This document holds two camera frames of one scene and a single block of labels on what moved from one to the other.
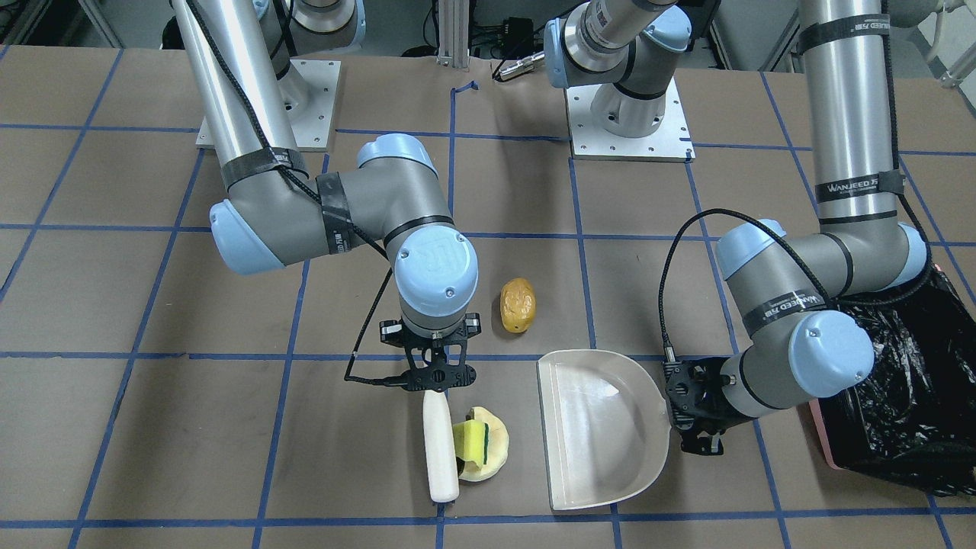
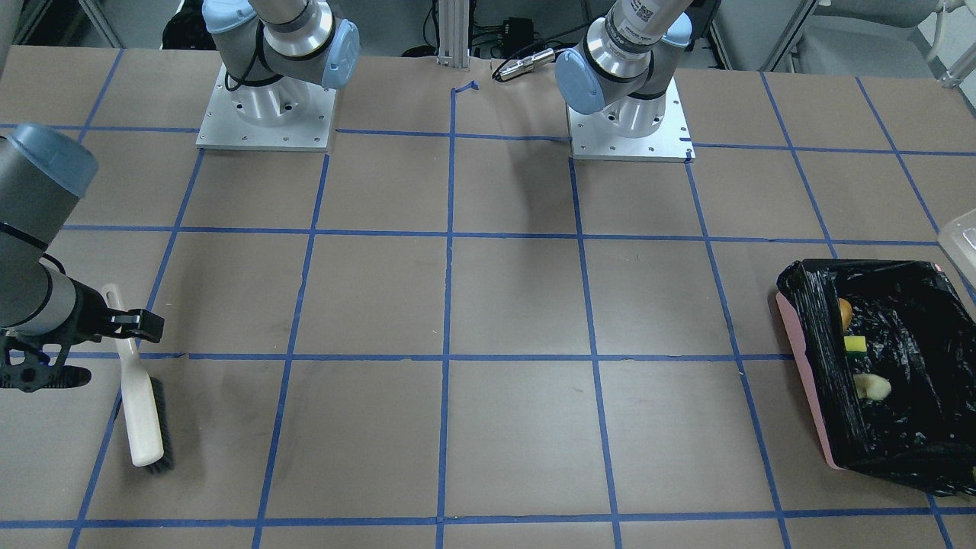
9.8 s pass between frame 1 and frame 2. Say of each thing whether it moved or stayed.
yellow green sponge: moved
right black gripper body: moved
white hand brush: moved
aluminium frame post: stayed
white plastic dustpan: moved
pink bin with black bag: stayed
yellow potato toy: moved
